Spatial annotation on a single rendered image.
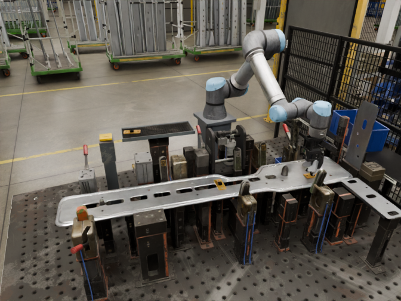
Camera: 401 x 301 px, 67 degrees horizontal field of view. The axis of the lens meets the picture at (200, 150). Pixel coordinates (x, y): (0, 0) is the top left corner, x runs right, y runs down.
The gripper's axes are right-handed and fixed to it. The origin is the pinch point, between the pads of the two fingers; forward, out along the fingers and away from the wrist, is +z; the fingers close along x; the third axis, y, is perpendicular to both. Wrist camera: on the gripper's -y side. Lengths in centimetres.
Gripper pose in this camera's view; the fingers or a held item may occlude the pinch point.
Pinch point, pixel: (313, 171)
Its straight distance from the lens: 158.6
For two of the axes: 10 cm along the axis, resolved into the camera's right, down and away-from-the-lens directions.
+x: 2.8, 4.6, -8.4
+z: 0.1, 8.8, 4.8
